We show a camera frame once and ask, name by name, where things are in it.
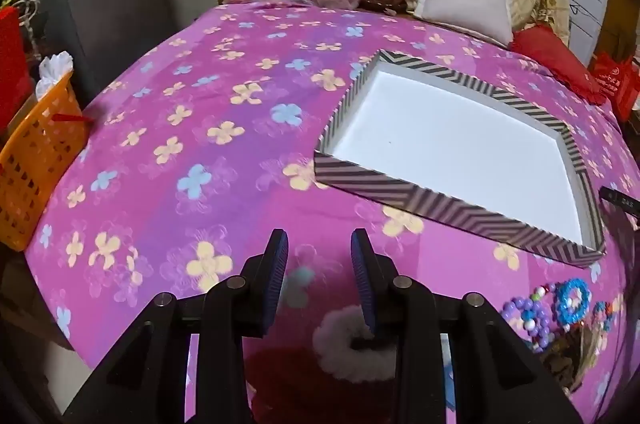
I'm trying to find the dark red scrunchie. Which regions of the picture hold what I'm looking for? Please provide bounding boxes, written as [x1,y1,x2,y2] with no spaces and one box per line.
[245,344,401,424]

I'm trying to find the mixed colour bead bracelet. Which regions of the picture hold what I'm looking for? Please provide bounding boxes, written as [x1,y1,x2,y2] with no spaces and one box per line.
[529,283,558,305]

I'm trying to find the grey refrigerator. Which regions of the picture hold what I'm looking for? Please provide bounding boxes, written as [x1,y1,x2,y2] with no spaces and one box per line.
[30,0,221,110]

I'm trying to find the orange plastic basket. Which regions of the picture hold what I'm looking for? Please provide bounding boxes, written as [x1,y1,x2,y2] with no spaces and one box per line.
[0,71,96,252]

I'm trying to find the white plastic bag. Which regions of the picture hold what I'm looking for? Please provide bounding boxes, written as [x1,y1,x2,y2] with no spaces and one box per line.
[35,50,76,102]

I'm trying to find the white fluffy scrunchie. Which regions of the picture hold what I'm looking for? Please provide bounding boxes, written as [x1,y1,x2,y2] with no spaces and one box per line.
[312,306,401,382]

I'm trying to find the striped cardboard box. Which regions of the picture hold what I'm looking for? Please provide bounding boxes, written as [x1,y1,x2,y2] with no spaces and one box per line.
[313,49,607,269]

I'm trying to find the orange rainbow bead bracelet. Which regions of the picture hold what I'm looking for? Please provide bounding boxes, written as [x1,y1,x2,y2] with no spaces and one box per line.
[594,296,626,335]

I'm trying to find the red pillow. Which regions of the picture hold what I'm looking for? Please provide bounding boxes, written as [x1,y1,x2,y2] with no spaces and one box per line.
[510,24,608,105]

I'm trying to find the purple bead bracelet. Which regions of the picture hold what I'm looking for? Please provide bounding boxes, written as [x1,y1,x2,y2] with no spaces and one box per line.
[501,294,553,353]

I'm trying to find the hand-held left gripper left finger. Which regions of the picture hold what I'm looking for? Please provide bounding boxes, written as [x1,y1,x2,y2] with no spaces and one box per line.
[62,229,290,424]

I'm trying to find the red shopping bag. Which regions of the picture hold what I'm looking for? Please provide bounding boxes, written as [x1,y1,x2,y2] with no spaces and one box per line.
[590,51,640,122]

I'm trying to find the blue bead bracelet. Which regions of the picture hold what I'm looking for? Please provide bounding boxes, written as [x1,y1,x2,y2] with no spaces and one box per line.
[554,278,595,330]

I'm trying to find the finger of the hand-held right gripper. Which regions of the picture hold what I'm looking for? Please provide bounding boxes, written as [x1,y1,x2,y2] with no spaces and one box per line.
[599,186,640,220]

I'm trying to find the brown bow hair tie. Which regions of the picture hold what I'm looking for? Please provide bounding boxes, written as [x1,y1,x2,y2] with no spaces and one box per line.
[540,326,603,397]

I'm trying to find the red hanging bag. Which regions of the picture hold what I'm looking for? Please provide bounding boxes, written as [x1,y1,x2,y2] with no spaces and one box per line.
[0,6,33,130]

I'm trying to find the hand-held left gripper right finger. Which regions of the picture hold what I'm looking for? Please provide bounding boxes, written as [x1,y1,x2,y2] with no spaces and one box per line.
[351,228,583,424]

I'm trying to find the pink floral bedsheet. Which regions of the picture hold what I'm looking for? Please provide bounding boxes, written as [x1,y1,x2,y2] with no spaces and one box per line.
[22,1,640,424]

